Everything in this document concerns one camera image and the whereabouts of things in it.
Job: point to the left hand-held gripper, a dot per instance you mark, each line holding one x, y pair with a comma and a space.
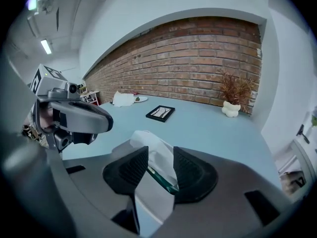
49, 83

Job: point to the white plate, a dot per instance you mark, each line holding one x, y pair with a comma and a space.
142, 99

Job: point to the white tissue sheet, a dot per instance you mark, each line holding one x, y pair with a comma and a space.
158, 152

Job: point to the white cloth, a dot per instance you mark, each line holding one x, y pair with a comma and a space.
122, 99

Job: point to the dried brown plant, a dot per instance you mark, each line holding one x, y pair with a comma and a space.
235, 88

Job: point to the white knobbly vase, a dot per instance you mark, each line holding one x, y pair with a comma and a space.
230, 110

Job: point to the white desk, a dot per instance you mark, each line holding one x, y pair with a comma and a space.
301, 147

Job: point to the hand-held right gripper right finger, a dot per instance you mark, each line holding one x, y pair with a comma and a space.
235, 182

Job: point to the ceiling lamp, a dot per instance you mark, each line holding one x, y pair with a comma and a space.
46, 46

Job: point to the black picture frame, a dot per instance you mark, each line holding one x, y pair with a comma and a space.
160, 113

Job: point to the white shelf unit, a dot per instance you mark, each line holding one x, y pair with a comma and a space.
89, 95

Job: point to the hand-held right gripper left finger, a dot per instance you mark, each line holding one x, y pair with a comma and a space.
94, 195

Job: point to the person's left hand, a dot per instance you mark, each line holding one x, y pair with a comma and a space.
46, 118

